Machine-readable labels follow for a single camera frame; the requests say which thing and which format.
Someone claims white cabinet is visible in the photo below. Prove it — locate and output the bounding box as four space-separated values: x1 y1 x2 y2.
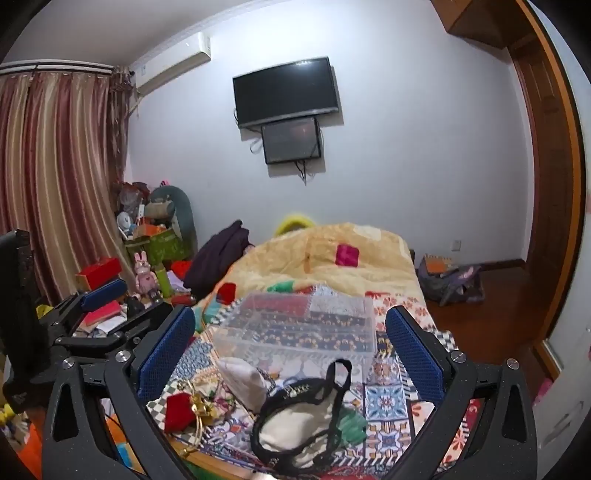
531 337 591 467

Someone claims curtain rail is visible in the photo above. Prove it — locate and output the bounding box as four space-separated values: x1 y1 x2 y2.
0 59 116 77

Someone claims green cloth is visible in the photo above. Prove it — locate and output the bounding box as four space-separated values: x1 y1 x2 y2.
341 410 369 440

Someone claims wooden door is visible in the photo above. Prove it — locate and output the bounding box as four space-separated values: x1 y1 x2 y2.
505 0 588 365

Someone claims yellow quilt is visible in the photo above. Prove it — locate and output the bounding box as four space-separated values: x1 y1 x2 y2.
198 223 426 333

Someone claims white garment with black trim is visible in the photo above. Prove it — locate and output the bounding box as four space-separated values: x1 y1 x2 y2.
250 359 366 472

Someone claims wooden overhead cabinet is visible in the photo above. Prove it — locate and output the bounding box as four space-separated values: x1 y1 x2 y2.
431 0 511 48

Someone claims yellow-green plush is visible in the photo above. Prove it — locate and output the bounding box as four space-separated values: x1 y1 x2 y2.
274 212 318 237

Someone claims green cardboard box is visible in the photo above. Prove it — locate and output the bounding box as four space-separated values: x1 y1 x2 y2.
126 226 188 274

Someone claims clear plastic storage box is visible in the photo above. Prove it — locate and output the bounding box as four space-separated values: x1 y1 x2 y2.
212 286 377 384

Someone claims pink bunny toy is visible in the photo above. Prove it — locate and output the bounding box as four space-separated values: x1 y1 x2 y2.
133 251 161 302

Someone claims red pouch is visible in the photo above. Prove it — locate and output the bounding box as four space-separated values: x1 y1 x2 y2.
164 394 195 433

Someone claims striped red curtain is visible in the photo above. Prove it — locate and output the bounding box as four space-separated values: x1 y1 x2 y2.
0 69 131 303

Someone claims white sock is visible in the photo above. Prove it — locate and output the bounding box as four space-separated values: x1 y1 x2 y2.
217 357 269 414

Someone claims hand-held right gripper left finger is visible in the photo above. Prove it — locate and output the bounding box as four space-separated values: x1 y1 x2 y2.
41 305 195 480

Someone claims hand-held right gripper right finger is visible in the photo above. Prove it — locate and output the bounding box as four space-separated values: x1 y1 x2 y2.
383 305 539 480

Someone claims grey bag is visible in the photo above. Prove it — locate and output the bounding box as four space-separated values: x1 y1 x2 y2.
417 255 484 306

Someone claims black wall television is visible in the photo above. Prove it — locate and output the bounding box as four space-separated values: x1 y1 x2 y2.
232 56 343 128

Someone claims pink flat box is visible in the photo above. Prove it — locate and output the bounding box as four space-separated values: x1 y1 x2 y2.
82 300 126 326

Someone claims dark purple clothing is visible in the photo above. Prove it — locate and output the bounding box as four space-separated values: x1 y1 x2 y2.
184 220 253 302

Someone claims small black wall screen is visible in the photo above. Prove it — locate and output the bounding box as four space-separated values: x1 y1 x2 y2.
261 117 322 165

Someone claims white air conditioner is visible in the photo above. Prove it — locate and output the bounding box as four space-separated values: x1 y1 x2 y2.
133 31 213 96

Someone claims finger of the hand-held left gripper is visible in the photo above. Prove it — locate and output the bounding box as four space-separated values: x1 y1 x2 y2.
55 303 172 361
51 278 129 333

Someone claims patterned bedsheet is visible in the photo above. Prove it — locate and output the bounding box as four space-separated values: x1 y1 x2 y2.
148 286 485 480

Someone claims orange bag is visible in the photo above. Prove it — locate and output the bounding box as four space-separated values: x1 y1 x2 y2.
17 422 45 478

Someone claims large green plush toy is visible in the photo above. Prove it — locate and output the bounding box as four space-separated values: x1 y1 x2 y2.
144 184 198 259

